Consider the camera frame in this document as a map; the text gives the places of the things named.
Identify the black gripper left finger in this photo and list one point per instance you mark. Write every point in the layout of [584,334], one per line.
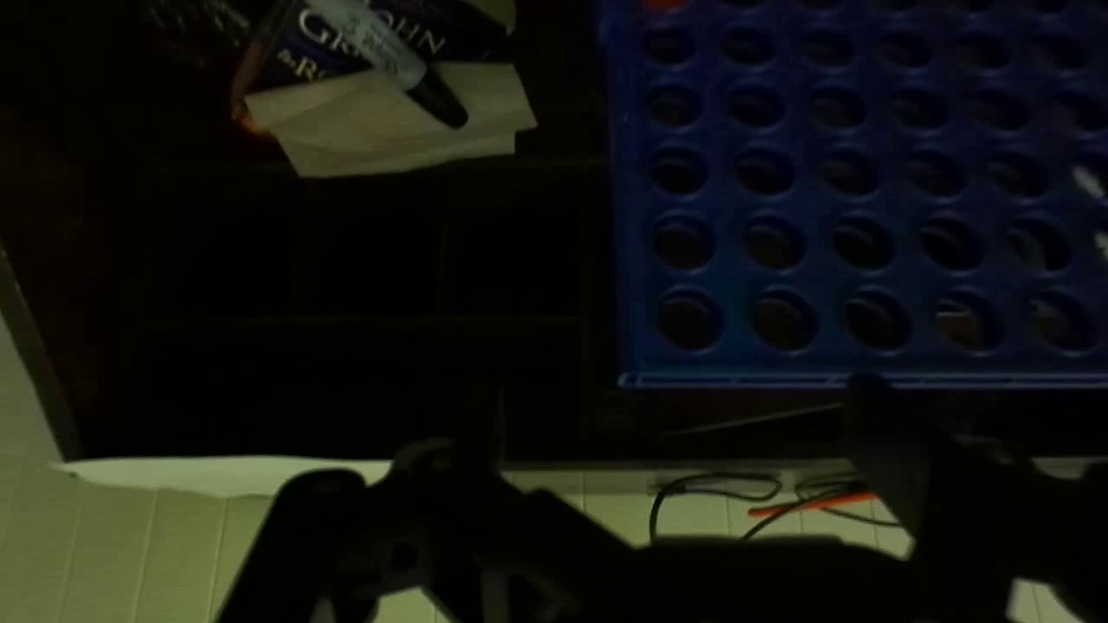
[436,540]

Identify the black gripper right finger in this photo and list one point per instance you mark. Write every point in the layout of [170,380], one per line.
[1004,540]

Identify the blue connect four rack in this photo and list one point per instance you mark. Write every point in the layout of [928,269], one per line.
[853,210]

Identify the large white paper sheet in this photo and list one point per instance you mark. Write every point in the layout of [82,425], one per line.
[208,476]

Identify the dark wooden writing desk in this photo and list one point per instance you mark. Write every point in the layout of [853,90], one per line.
[289,289]

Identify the black and silver pen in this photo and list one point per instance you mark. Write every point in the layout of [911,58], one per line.
[436,102]

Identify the white red box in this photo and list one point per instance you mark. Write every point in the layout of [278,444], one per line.
[282,39]

